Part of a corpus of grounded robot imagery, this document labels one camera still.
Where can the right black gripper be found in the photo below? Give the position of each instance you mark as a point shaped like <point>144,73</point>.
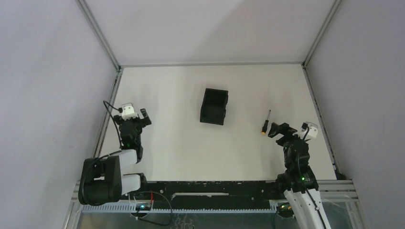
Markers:
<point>274,130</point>

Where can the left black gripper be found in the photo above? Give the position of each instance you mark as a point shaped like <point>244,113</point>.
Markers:
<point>132,121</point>

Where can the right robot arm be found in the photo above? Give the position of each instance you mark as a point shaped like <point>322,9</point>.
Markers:
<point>298,183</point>

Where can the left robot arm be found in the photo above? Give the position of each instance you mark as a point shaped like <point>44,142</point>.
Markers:
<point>102,180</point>

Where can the black orange screwdriver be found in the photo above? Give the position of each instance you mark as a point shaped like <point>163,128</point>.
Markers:
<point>266,122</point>

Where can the black plastic bin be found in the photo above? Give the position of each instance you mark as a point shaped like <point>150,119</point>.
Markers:
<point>213,109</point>

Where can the small circuit board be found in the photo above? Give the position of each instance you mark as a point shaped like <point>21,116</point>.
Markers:
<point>143,207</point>

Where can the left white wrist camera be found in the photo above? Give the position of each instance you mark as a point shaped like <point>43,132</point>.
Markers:
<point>128,111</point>

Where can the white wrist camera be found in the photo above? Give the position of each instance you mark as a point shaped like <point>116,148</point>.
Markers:
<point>310,131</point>
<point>128,111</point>

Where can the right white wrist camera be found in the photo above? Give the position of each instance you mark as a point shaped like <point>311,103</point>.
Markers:
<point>310,131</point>

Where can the black mounting rail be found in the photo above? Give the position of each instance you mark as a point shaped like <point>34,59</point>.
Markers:
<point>217,195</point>

